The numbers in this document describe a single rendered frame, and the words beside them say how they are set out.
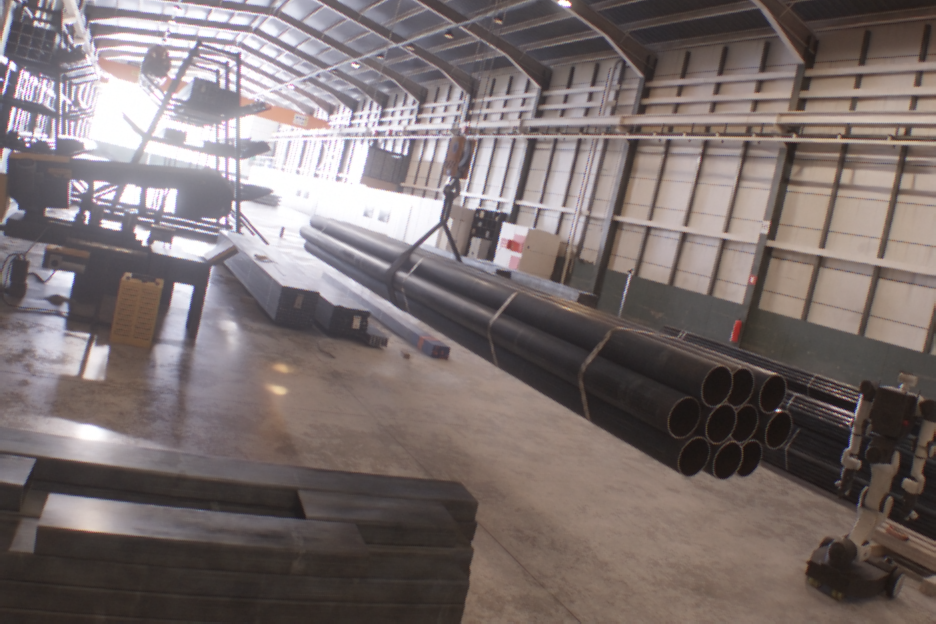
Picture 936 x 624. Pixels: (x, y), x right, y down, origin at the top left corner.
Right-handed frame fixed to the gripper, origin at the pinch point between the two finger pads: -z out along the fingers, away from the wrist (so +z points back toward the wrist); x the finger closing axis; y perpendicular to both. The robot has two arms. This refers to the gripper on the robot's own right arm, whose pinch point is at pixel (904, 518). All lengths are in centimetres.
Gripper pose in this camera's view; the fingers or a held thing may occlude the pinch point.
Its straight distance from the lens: 528.2
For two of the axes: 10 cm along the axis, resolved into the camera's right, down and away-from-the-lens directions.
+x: 8.0, -0.3, 6.0
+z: 0.8, -9.8, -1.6
